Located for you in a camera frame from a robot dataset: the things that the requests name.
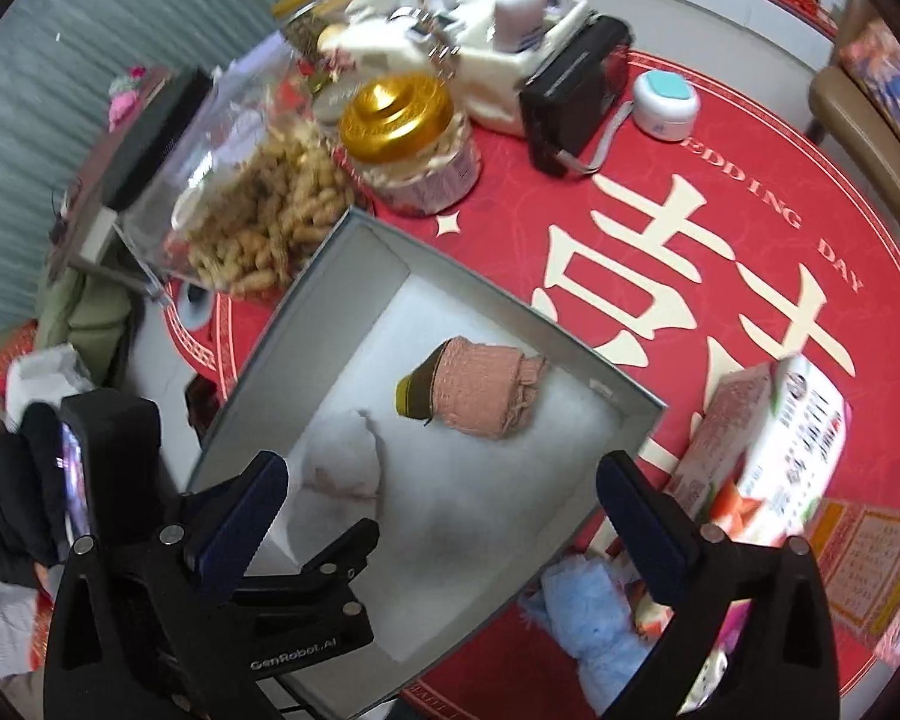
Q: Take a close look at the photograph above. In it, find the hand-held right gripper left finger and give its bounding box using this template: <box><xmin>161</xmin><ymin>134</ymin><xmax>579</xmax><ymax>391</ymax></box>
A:
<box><xmin>43</xmin><ymin>452</ymin><xmax>290</xmax><ymax>720</ymax></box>

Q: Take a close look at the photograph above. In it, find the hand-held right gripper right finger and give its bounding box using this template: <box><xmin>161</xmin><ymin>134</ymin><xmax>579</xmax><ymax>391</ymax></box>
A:
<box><xmin>596</xmin><ymin>452</ymin><xmax>845</xmax><ymax>720</ymax></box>

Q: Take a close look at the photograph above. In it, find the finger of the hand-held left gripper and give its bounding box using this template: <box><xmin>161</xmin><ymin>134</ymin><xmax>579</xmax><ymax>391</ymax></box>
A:
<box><xmin>216</xmin><ymin>591</ymin><xmax>377</xmax><ymax>692</ymax></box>
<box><xmin>229</xmin><ymin>517</ymin><xmax>381</xmax><ymax>606</ymax></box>

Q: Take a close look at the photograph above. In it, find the white fluffy sock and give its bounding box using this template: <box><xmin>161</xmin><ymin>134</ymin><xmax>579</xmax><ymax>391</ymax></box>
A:
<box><xmin>300</xmin><ymin>409</ymin><xmax>385</xmax><ymax>522</ymax></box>

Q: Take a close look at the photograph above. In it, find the grey cardboard box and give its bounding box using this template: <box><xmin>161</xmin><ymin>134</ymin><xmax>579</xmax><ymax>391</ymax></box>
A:
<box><xmin>184</xmin><ymin>208</ymin><xmax>668</xmax><ymax>720</ymax></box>

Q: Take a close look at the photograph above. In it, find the person's left forearm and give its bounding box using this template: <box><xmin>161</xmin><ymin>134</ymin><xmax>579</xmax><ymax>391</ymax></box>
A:
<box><xmin>0</xmin><ymin>401</ymin><xmax>65</xmax><ymax>590</ymax></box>

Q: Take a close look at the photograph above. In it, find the blue fluffy sock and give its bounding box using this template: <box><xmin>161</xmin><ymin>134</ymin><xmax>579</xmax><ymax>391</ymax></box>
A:
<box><xmin>517</xmin><ymin>555</ymin><xmax>672</xmax><ymax>698</ymax></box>

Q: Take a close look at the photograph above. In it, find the white plastic bag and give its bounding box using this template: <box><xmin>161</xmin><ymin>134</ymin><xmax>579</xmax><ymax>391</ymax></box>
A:
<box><xmin>4</xmin><ymin>345</ymin><xmax>95</xmax><ymax>421</ymax></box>

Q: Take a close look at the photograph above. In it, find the green cushion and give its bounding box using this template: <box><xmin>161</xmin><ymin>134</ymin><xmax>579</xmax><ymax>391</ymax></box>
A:
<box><xmin>34</xmin><ymin>270</ymin><xmax>132</xmax><ymax>383</ymax></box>

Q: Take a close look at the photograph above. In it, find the pink and white tissue packet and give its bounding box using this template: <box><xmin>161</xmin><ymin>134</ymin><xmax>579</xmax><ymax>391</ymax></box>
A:
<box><xmin>664</xmin><ymin>356</ymin><xmax>852</xmax><ymax>548</ymax></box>

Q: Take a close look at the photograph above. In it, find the pink knitted sock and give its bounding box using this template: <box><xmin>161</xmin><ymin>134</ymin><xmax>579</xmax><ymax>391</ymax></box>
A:
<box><xmin>396</xmin><ymin>336</ymin><xmax>550</xmax><ymax>440</ymax></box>

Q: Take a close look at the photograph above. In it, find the red and yellow printed card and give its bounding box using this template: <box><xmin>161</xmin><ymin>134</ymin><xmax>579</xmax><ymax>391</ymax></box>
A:
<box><xmin>802</xmin><ymin>499</ymin><xmax>900</xmax><ymax>638</ymax></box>

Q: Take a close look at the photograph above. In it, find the small wooden table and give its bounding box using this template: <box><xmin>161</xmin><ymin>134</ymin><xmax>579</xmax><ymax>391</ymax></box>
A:
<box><xmin>45</xmin><ymin>64</ymin><xmax>196</xmax><ymax>278</ymax></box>

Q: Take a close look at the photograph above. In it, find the clear bag of peanuts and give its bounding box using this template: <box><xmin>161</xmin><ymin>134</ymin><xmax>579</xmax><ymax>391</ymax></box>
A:
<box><xmin>120</xmin><ymin>52</ymin><xmax>361</xmax><ymax>308</ymax></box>

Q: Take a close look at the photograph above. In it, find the black box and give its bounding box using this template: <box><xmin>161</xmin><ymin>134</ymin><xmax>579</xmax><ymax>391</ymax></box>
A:
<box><xmin>101</xmin><ymin>67</ymin><xmax>215</xmax><ymax>211</ymax></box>

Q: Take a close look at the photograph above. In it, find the red round printed mat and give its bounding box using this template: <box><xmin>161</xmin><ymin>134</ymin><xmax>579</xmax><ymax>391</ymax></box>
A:
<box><xmin>161</xmin><ymin>52</ymin><xmax>900</xmax><ymax>720</ymax></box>

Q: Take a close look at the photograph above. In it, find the pink fabric flower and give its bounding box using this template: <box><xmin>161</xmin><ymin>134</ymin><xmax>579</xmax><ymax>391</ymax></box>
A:
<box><xmin>109</xmin><ymin>66</ymin><xmax>152</xmax><ymax>125</ymax></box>

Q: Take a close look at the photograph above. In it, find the white round device teal top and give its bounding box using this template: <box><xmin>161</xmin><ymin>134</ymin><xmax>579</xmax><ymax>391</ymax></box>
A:
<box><xmin>632</xmin><ymin>67</ymin><xmax>701</xmax><ymax>142</ymax></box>

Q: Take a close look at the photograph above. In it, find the black portable radio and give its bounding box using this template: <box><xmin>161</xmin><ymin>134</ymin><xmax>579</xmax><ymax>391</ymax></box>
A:
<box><xmin>519</xmin><ymin>15</ymin><xmax>636</xmax><ymax>179</ymax></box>

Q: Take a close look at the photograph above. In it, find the gold lid jar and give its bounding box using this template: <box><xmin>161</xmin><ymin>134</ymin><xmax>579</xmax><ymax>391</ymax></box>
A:
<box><xmin>337</xmin><ymin>73</ymin><xmax>482</xmax><ymax>217</ymax></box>

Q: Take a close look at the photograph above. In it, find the brown leather chair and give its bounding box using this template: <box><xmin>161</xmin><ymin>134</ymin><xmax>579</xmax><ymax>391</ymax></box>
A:
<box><xmin>806</xmin><ymin>0</ymin><xmax>900</xmax><ymax>248</ymax></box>

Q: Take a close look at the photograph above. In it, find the yellow lid glass jar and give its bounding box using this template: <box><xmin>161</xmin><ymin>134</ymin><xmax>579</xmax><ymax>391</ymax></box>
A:
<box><xmin>270</xmin><ymin>0</ymin><xmax>346</xmax><ymax>53</ymax></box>

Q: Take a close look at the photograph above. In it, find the printed cushion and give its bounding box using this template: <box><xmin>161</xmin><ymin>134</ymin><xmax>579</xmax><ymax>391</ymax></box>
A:
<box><xmin>844</xmin><ymin>19</ymin><xmax>900</xmax><ymax>166</ymax></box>

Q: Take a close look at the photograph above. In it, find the white bottle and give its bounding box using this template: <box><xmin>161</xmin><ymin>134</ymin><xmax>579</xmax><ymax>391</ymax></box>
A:
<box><xmin>493</xmin><ymin>0</ymin><xmax>550</xmax><ymax>53</ymax></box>

